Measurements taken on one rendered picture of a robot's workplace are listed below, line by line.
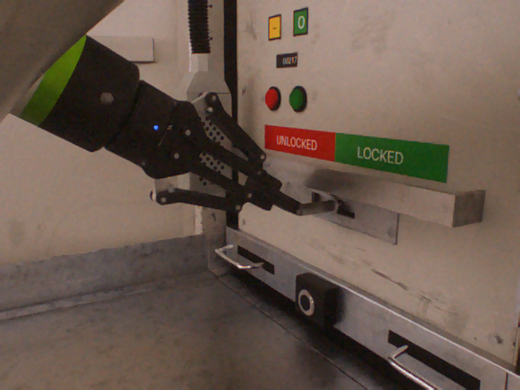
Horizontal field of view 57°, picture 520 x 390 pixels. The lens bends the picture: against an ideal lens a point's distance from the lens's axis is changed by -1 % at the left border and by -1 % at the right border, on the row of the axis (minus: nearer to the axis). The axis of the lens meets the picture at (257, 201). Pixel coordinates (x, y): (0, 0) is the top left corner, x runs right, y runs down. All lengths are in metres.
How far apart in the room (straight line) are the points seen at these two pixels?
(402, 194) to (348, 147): 0.13
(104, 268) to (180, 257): 0.13
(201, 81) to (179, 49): 0.16
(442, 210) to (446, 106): 0.10
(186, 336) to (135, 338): 0.06
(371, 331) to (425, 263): 0.11
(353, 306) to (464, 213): 0.20
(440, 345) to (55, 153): 0.68
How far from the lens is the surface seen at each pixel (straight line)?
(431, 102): 0.48
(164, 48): 0.87
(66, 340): 0.67
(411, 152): 0.50
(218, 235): 0.83
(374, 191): 0.48
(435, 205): 0.43
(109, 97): 0.42
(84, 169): 0.89
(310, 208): 0.56
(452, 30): 0.47
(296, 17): 0.65
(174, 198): 0.49
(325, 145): 0.60
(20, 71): 0.19
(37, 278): 0.77
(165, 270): 0.81
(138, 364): 0.59
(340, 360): 0.59
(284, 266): 0.68
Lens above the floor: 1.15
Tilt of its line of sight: 13 degrees down
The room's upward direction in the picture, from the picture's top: straight up
